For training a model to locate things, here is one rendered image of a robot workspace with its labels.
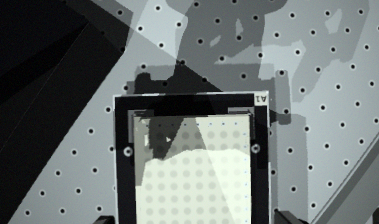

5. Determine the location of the light grey perforated plate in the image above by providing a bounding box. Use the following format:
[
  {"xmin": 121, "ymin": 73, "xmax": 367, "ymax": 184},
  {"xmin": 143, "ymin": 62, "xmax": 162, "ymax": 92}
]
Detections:
[{"xmin": 7, "ymin": 0, "xmax": 379, "ymax": 224}]

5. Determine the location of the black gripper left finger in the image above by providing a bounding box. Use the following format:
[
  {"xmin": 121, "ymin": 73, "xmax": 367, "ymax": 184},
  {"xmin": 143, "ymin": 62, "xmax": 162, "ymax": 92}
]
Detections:
[{"xmin": 93, "ymin": 216, "xmax": 115, "ymax": 224}]

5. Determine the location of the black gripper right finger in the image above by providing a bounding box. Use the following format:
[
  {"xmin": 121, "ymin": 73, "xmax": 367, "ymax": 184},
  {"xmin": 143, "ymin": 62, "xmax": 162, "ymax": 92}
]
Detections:
[{"xmin": 274, "ymin": 211, "xmax": 309, "ymax": 224}]

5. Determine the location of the pale grey plate with grid of round wells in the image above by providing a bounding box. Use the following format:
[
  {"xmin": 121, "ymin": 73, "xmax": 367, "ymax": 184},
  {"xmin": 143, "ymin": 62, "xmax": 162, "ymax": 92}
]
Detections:
[{"xmin": 134, "ymin": 114, "xmax": 251, "ymax": 224}]

